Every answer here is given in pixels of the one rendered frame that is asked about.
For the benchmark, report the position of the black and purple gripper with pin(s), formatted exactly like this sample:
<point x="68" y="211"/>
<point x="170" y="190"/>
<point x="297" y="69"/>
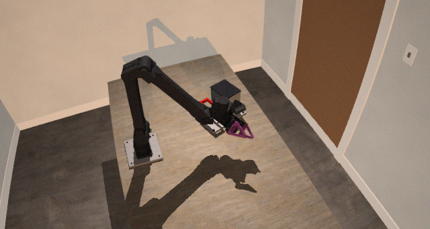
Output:
<point x="231" y="128"/>

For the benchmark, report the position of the white mounting plate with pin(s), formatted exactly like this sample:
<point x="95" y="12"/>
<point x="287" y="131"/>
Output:
<point x="216" y="126"/>

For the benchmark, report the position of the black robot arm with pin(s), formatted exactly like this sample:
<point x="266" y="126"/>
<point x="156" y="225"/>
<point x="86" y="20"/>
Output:
<point x="142" y="67"/>

